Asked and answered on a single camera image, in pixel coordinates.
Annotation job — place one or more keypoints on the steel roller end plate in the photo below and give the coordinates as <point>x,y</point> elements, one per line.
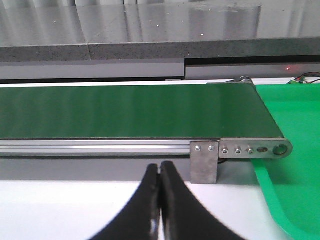
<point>254,148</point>

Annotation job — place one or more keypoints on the aluminium conveyor side rail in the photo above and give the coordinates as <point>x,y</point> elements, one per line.
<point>94,147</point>

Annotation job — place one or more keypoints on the green conveyor belt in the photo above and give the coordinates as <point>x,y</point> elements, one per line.
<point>219,110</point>

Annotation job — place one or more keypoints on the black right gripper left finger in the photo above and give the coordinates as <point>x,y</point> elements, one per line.
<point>139,218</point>

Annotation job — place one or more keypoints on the steel conveyor support bracket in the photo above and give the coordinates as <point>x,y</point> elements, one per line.
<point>204,156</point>

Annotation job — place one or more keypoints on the bright green plastic tray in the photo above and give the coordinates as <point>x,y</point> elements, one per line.
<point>291,186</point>

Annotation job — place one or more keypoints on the grey stone slab bench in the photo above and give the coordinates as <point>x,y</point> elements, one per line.
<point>190,39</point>

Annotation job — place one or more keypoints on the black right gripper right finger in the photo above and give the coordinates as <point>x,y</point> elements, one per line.
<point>184,217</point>

